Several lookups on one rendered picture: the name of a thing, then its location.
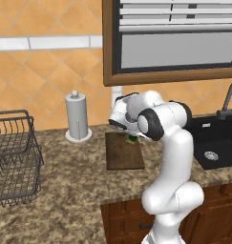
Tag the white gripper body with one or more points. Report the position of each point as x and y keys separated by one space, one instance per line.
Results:
x=132 y=130

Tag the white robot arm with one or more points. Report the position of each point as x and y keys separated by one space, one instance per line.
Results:
x=171 y=158

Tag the green yellow sponge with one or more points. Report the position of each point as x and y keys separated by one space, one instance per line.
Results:
x=131 y=139

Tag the brown wooden cutting board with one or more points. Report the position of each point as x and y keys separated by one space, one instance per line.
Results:
x=122 y=155

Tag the white paper towel roll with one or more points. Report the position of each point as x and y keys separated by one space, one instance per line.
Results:
x=76 y=116

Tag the brown wooden drawer front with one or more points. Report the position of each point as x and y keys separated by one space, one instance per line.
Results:
x=128 y=227
x=125 y=208

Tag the silver sink drain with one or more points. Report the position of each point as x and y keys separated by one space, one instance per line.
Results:
x=211 y=155

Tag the black sink basin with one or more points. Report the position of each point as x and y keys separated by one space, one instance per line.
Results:
x=216 y=143

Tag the dark grey tap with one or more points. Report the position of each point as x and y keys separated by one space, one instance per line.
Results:
x=227 y=101

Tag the brown wooden cupboard door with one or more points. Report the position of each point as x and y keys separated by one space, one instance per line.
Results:
x=213 y=222

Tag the white window blinds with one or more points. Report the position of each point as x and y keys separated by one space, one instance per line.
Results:
x=178 y=14

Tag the wooden window frame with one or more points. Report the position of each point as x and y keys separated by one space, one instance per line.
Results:
x=108 y=47

